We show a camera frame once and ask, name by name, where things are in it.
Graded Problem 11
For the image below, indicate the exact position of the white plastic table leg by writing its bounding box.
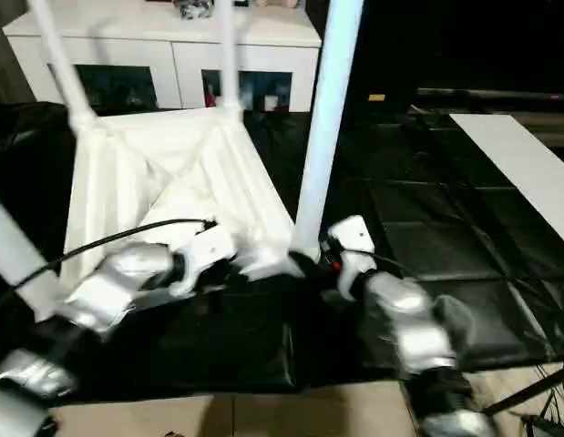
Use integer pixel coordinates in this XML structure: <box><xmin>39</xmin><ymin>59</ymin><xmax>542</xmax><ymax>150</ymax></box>
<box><xmin>289</xmin><ymin>0</ymin><xmax>366</xmax><ymax>265</ymax></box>
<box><xmin>0</xmin><ymin>191</ymin><xmax>68</xmax><ymax>320</ymax></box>
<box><xmin>216</xmin><ymin>0</ymin><xmax>244</xmax><ymax>112</ymax></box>
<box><xmin>26</xmin><ymin>0</ymin><xmax>100</xmax><ymax>128</ymax></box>

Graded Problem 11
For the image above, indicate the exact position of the black stand leg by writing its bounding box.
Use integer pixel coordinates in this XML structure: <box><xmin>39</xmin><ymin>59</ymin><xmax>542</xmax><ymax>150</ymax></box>
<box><xmin>487</xmin><ymin>364</ymin><xmax>564</xmax><ymax>418</ymax></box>

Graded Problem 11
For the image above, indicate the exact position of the black work mat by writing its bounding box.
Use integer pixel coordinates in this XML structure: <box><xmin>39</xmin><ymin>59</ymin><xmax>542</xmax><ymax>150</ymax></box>
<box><xmin>0</xmin><ymin>96</ymin><xmax>564</xmax><ymax>401</ymax></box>

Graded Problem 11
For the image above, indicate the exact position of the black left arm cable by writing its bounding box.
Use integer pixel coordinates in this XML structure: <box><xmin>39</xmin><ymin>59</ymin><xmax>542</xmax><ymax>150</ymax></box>
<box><xmin>0</xmin><ymin>217</ymin><xmax>219</xmax><ymax>310</ymax></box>

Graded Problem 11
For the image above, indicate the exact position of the small grey object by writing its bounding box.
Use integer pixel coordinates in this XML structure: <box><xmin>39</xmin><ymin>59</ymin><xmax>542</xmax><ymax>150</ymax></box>
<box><xmin>174</xmin><ymin>0</ymin><xmax>215</xmax><ymax>19</ymax></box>

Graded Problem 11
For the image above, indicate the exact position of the flat white board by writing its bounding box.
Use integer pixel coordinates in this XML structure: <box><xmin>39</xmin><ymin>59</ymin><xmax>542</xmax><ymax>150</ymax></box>
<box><xmin>450</xmin><ymin>114</ymin><xmax>564</xmax><ymax>251</ymax></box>

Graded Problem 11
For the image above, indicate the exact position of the white cabinet with glass doors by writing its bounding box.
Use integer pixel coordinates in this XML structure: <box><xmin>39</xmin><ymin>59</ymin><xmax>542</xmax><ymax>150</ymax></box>
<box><xmin>4</xmin><ymin>0</ymin><xmax>323</xmax><ymax>115</ymax></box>

